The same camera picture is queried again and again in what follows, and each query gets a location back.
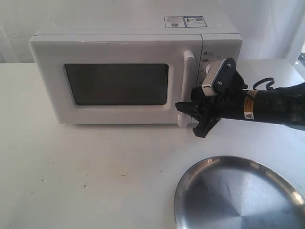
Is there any white microwave oven body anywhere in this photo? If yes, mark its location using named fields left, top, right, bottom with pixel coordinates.
left=34, top=14, right=243, bottom=127

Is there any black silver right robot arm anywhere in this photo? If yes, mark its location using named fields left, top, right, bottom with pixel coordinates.
left=175, top=73, right=305, bottom=138

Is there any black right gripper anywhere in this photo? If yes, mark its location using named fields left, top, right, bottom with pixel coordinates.
left=175, top=72, right=248, bottom=138

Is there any grey appliance control knob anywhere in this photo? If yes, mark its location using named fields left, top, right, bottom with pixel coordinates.
left=205, top=60, right=223, bottom=75

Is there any white microwave door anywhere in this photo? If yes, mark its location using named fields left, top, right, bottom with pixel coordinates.
left=29, top=34, right=203, bottom=127

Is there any black camera cable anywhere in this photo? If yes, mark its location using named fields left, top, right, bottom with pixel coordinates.
left=252, top=77, right=276, bottom=91

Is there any blue white label sticker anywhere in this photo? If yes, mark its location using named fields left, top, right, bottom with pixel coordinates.
left=164, top=16, right=207, bottom=28

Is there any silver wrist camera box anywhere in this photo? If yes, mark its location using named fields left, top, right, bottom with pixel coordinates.
left=201, top=58, right=236, bottom=97

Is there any round stainless steel plate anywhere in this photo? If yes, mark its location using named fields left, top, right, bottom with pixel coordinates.
left=174, top=156, right=305, bottom=229

